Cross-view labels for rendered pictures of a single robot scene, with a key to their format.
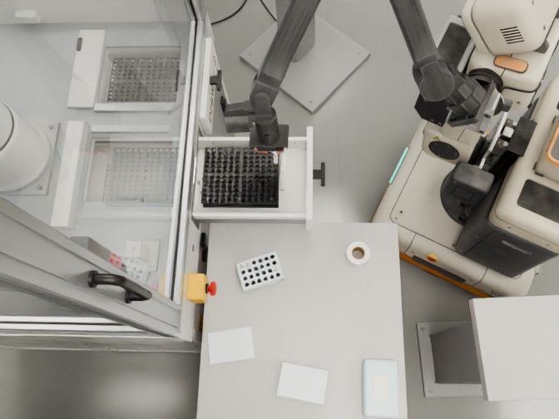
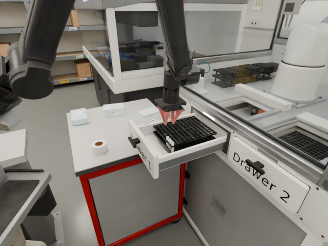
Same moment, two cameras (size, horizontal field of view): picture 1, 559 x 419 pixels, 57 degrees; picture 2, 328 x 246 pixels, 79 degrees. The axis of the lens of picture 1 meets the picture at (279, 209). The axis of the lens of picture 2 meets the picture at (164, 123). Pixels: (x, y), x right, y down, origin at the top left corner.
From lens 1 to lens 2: 1.53 m
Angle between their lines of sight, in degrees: 76
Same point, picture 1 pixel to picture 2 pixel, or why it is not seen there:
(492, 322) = (13, 150)
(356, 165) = not seen: outside the picture
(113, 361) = not seen: hidden behind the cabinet
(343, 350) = (99, 123)
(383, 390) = (77, 112)
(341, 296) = (105, 135)
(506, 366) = (11, 138)
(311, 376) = (110, 108)
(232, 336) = (149, 112)
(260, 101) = not seen: hidden behind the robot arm
